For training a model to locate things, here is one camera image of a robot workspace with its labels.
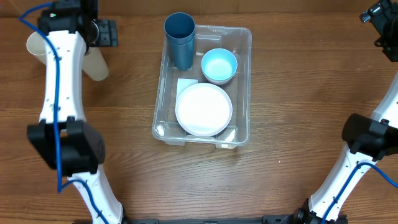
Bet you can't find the cream plastic cup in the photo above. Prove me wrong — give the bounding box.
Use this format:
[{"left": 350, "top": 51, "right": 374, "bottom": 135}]
[
  {"left": 26, "top": 32, "right": 47, "bottom": 65},
  {"left": 82, "top": 47, "right": 109, "bottom": 81}
]

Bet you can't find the blue plastic cup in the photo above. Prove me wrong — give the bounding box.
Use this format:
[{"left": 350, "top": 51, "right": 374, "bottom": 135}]
[
  {"left": 164, "top": 12, "right": 195, "bottom": 45},
  {"left": 167, "top": 34, "right": 195, "bottom": 70}
]

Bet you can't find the light blue bowl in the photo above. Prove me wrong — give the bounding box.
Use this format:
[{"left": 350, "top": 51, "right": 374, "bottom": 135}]
[{"left": 201, "top": 48, "right": 238, "bottom": 80}]

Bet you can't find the pink plate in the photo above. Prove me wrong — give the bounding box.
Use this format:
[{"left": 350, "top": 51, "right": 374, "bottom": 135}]
[{"left": 175, "top": 83, "right": 233, "bottom": 137}]

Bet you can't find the clear plastic storage bin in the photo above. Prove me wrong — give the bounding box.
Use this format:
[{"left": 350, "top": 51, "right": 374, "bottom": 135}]
[{"left": 152, "top": 25, "right": 252, "bottom": 149}]

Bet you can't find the grey green bowl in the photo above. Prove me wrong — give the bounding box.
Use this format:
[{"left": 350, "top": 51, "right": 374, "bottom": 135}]
[{"left": 205, "top": 75, "right": 234, "bottom": 85}]

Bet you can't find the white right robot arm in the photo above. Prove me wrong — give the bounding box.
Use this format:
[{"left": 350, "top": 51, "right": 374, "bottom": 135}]
[{"left": 282, "top": 0, "right": 397, "bottom": 223}]

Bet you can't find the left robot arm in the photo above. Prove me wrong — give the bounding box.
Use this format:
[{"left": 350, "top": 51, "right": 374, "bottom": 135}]
[{"left": 27, "top": 0, "right": 128, "bottom": 223}]

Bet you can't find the white label in bin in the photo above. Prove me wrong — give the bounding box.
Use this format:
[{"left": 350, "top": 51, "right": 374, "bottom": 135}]
[{"left": 176, "top": 78, "right": 198, "bottom": 101}]

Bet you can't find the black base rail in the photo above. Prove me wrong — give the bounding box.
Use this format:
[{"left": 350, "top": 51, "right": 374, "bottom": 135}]
[{"left": 124, "top": 213, "right": 348, "bottom": 224}]

